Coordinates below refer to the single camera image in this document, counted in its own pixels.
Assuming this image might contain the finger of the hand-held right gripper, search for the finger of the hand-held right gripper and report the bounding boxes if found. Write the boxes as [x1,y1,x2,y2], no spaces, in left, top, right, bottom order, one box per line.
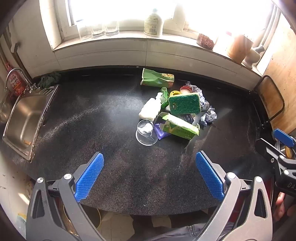
[272,128,296,149]
[255,138,289,163]

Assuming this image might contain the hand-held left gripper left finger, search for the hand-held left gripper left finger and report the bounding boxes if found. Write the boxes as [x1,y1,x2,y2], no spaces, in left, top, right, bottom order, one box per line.
[26,152,105,241]

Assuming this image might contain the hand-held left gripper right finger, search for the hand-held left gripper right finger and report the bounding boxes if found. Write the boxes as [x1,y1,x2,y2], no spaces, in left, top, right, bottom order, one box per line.
[195,151,274,241]

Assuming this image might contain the green cardboard box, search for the green cardboard box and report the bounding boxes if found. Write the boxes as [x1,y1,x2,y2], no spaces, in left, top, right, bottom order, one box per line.
[159,112,200,141]

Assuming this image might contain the person's right hand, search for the person's right hand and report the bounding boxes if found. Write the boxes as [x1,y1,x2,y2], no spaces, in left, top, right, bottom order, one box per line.
[275,192,296,221]

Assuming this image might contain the red labelled bottle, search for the red labelled bottle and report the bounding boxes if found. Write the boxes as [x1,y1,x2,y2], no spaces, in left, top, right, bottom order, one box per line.
[8,72,26,96]

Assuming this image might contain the clear plastic cup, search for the clear plastic cup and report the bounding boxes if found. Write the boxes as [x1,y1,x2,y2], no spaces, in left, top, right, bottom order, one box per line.
[135,119,160,146]

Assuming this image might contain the white labelled bottle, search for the white labelled bottle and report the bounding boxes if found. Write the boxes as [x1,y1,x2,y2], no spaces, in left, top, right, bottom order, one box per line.
[144,9,164,37]

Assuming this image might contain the jar of reddish dried bits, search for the jar of reddish dried bits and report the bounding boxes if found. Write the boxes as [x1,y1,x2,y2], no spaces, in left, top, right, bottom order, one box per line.
[196,33,215,50]

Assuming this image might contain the chrome faucet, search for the chrome faucet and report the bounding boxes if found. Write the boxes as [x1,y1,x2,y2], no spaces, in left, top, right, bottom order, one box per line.
[5,68,37,93]

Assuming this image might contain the crumpled silver foil wrapper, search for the crumpled silver foil wrapper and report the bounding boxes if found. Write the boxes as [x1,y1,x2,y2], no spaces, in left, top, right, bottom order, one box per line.
[185,82,210,112]

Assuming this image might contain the stainless steel sink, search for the stainless steel sink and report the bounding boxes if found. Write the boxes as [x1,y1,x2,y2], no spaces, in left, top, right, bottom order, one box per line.
[2,85,59,161]

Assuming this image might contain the dark padded jacket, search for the dark padded jacket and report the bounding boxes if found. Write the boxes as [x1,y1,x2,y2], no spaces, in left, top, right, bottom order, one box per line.
[129,224,208,241]

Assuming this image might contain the white mortar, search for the white mortar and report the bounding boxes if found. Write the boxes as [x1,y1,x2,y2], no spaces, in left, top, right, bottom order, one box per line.
[242,47,262,69]

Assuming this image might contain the green scouring sponge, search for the green scouring sponge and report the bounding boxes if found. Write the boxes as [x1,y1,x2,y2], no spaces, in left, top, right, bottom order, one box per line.
[168,93,201,115]

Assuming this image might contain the white spray bottle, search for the white spray bottle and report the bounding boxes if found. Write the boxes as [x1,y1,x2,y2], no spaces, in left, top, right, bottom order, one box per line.
[138,92,163,120]

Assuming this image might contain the purple packet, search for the purple packet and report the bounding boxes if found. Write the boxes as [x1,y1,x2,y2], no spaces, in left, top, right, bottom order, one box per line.
[154,116,173,141]

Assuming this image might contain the green cloth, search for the green cloth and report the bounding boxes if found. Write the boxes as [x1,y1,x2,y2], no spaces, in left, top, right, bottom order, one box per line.
[37,71,62,88]

